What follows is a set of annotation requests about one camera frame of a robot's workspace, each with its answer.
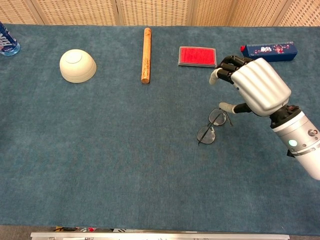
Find red ink stamp pad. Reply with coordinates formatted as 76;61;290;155
178;46;218;68

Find blue labelled drink bottle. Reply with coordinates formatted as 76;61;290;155
0;20;21;57

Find cream upturned bowl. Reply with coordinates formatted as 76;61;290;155
59;48;98;84

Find teal felt table mat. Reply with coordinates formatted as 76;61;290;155
0;23;320;237

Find woven rattan folding screen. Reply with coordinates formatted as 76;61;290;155
0;0;320;28

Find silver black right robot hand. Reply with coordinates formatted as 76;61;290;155
208;55;293;118

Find wooden rolling pin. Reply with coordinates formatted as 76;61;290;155
140;27;153;85

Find aluminium profile rail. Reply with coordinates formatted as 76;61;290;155
30;231;291;240

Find blue printed rectangular box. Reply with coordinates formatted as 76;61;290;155
240;41;299;63

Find thin-framed eyeglasses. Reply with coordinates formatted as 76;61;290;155
196;107;234;146

